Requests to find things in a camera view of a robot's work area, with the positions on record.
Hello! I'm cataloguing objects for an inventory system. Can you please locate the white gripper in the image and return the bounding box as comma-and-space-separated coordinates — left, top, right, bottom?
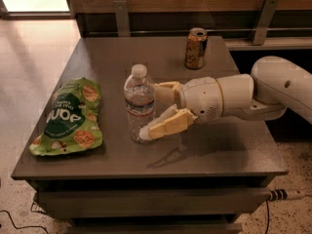
138, 77, 223, 140

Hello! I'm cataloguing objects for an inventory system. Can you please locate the clear plastic water bottle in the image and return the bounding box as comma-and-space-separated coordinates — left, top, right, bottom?
124, 64, 155, 143

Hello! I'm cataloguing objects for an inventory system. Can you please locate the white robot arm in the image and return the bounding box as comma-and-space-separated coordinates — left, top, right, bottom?
139, 56, 312, 140

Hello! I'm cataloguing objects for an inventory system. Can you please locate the orange soda can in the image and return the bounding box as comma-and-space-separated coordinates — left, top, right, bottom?
184, 27, 208, 69

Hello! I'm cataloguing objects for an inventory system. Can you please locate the grey drawer cabinet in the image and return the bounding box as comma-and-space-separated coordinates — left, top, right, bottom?
13, 37, 287, 234

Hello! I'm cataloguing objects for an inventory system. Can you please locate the green chip bag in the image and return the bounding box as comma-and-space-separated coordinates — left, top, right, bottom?
28, 78, 103, 156

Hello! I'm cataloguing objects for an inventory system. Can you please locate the white power strip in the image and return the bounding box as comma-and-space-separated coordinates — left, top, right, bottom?
268, 189, 305, 201

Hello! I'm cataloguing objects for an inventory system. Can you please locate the upper grey drawer front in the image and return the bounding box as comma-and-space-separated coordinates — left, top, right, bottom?
36, 188, 269, 218

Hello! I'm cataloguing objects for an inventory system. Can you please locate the grey drawer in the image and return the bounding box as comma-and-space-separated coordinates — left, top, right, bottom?
66, 224, 242, 234
36, 188, 269, 218

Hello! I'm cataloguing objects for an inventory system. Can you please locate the lower grey drawer front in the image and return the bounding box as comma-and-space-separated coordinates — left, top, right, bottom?
66, 224, 242, 234

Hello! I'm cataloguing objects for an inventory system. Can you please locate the left metal wall bracket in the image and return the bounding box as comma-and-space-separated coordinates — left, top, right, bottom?
113, 0, 131, 37

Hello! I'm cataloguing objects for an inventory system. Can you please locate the metal wall bracket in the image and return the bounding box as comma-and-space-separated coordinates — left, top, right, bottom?
113, 0, 131, 37
251, 0, 280, 46

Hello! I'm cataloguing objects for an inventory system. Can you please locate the grey metal rail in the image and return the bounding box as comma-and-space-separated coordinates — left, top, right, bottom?
87, 27, 312, 38

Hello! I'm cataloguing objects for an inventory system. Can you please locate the right metal wall bracket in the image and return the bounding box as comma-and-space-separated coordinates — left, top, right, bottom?
251, 0, 280, 46

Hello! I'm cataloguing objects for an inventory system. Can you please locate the black cable right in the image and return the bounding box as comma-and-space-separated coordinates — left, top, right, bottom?
264, 200, 271, 234

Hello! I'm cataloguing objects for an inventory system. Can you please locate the black floor cable left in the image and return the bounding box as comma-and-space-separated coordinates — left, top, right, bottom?
0, 210, 51, 234

